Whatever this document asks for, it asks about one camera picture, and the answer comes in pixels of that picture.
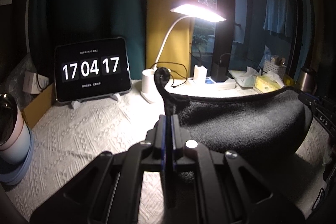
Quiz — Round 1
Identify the purple and grey towel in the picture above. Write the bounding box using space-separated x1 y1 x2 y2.
154 68 313 185

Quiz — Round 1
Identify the steel thermos bottle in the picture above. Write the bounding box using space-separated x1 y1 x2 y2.
297 67 316 94

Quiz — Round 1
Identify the yellow tissue box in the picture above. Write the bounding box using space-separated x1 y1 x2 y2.
253 71 285 93

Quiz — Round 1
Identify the white perforated basket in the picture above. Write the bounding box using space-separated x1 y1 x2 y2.
263 60 286 79

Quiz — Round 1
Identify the leaf pattern tissue pack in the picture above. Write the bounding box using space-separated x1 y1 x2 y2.
230 67 261 88

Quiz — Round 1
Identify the white power strip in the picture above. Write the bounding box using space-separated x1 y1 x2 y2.
187 77 236 90

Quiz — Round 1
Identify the hanging light blue shirt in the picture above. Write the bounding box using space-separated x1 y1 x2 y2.
263 0 293 39

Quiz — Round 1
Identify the white tablet stand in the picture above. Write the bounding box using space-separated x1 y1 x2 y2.
70 93 121 110

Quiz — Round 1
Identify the black charger block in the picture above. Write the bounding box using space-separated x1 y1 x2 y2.
211 63 228 83

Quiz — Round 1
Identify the pink blue gradient cup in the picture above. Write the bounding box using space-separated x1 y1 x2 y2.
1 93 31 165

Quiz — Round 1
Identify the white desk lamp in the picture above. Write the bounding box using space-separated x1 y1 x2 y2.
140 1 227 103

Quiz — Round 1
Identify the cardboard box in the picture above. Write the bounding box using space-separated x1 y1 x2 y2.
21 84 56 129

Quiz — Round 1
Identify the white charger adapter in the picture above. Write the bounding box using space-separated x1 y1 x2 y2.
193 65 207 85

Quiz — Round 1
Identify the tablet showing clock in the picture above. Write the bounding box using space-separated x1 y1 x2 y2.
54 36 132 103

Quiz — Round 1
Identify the small white box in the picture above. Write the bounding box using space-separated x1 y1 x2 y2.
22 71 49 94

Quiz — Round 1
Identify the yellow curtain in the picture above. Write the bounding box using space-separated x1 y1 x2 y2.
146 0 197 79

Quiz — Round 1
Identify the dark teal curtain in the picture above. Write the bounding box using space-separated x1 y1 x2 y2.
28 0 146 80

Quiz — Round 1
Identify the black lamp cable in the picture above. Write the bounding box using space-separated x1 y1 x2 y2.
150 61 190 88

